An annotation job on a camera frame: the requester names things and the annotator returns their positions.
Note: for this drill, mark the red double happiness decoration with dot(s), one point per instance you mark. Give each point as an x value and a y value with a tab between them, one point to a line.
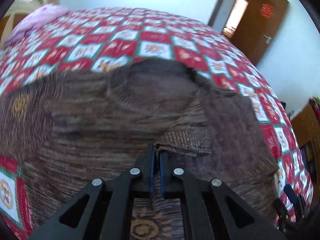
266	10

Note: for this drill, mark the brown wooden door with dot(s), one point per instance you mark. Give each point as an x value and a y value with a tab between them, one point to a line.
249	34

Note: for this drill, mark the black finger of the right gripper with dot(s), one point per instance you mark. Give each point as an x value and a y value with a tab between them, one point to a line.
290	194

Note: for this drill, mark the brown striped knit sweater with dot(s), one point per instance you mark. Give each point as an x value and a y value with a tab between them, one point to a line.
67	128

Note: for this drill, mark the red white patterned bedspread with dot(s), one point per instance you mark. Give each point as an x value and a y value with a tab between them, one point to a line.
106	38

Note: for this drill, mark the pink pillow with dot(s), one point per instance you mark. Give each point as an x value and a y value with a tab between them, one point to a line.
36	19

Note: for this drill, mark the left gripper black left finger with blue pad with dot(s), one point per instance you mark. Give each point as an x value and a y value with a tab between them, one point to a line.
102	209

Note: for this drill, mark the brown wooden cabinet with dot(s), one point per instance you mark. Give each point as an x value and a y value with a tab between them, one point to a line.
306	129

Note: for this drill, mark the silver door handle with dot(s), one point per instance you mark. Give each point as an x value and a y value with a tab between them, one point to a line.
267	39

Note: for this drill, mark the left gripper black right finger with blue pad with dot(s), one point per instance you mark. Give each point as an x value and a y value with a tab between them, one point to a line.
210	209

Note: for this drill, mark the wooden headboard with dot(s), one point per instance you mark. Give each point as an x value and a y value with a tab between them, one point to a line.
17	12

